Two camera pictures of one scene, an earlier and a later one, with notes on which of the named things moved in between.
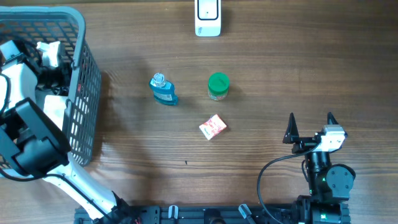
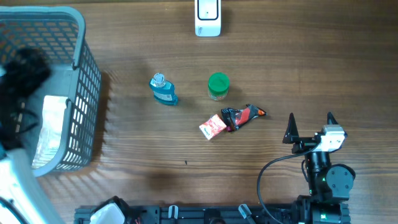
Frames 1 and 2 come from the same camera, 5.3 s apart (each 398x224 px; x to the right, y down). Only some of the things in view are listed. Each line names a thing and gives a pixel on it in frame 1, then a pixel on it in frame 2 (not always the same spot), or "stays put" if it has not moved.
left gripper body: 57,76 to 24,78
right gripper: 291,136 stays put
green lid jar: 218,86 stays put
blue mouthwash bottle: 163,91 stays put
